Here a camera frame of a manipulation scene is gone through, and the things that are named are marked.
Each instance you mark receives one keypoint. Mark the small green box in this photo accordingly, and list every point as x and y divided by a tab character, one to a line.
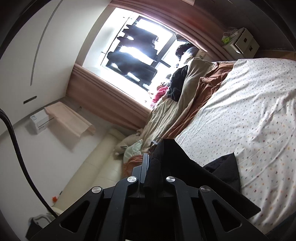
226	39

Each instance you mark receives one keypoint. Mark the cream leather bed headboard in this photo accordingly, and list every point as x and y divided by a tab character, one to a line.
92	171

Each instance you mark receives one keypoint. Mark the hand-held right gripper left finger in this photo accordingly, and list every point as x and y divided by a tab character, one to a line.
141	171

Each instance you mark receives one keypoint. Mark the long hanging dark garment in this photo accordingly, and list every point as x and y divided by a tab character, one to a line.
131	67

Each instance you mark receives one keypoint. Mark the black clothes pile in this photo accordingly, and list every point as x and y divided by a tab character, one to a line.
178	83

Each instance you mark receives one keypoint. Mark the orange-brown blanket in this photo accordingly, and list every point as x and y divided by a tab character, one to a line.
196	97

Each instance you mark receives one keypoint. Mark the beige duvet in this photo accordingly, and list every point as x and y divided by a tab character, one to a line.
166	115

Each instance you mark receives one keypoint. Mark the pink curtain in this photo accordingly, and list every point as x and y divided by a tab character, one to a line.
104	97
185	20

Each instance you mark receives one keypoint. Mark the beige air conditioner cloth cover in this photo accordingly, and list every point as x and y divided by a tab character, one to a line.
69	118

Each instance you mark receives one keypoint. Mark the white dotted bedsheet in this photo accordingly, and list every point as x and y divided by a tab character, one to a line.
254	115

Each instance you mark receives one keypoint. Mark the light green pillow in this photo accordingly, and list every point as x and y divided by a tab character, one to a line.
133	150

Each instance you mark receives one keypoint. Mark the dark fabric bundle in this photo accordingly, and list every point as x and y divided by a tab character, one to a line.
185	47

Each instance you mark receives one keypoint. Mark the beige plush toy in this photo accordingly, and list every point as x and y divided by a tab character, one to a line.
126	141

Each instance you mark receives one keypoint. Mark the white air conditioner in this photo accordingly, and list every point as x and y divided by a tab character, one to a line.
40	122

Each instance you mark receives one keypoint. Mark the black long-sleeved shirt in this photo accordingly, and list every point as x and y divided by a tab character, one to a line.
175	160

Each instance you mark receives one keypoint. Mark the red clothes pile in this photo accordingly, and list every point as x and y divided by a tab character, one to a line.
159	93

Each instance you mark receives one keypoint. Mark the white nightstand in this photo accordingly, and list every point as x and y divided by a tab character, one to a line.
245	41

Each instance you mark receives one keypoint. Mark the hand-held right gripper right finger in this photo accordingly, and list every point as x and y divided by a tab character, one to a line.
172	190

